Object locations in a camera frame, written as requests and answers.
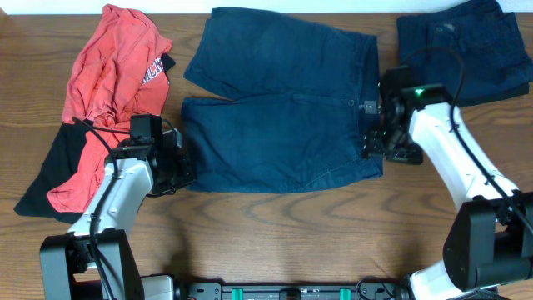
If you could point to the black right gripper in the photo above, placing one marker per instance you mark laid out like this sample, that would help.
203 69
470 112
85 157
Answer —
371 145

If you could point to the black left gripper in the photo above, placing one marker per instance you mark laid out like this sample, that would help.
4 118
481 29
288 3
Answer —
190 175

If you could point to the navy blue shorts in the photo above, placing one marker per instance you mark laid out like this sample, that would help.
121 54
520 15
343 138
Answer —
290 102

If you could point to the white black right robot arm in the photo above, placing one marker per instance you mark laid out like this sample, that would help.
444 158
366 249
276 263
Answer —
490 241

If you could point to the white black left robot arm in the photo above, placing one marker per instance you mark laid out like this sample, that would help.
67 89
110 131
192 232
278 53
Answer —
94 260

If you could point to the black garment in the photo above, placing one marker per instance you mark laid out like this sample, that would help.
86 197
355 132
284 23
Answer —
59 165

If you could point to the red t-shirt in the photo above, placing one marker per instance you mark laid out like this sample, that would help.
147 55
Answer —
118 74

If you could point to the folded navy shorts stack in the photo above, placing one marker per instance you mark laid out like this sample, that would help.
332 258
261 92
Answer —
476 38

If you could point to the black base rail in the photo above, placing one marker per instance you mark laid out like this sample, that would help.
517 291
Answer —
372 290

